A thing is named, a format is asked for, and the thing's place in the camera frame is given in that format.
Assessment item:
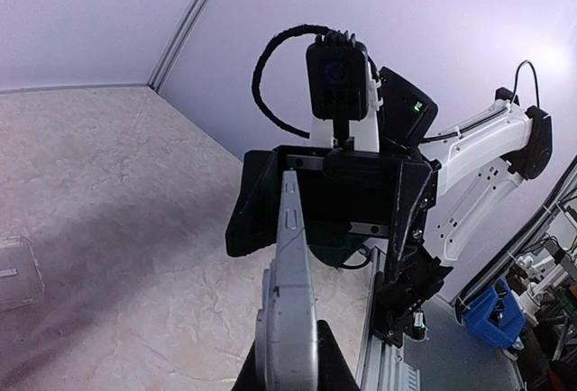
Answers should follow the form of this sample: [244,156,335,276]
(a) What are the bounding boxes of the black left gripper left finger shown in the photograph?
[232,343,261,391]

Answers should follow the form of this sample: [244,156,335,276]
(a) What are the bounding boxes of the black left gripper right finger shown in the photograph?
[316,320,360,391]

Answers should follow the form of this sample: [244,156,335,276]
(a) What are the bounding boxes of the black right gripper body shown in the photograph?
[279,145,440,258]

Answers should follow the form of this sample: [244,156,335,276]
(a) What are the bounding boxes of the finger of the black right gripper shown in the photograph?
[225,150,287,258]
[382,159,441,286]

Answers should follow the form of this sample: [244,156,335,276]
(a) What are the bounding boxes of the silver-edged phone black screen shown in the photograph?
[254,170,318,390]

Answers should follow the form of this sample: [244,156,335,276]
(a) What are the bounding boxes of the clear magsafe phone case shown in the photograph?
[1,235,45,312]

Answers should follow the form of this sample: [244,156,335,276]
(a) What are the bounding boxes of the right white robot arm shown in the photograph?
[225,56,552,282]

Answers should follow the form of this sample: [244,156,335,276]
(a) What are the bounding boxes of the dark green cup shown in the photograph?
[309,235,371,270]

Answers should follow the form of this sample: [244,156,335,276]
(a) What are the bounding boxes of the blue storage bin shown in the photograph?
[463,278,527,349]

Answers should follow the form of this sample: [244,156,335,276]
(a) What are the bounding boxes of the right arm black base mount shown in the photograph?
[371,248,453,348]

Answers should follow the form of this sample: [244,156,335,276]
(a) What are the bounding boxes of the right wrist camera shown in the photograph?
[306,30,383,152]

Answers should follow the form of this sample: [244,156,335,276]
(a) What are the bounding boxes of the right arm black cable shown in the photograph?
[251,23,334,140]

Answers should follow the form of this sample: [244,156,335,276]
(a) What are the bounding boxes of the right aluminium frame post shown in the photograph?
[147,0,210,93]

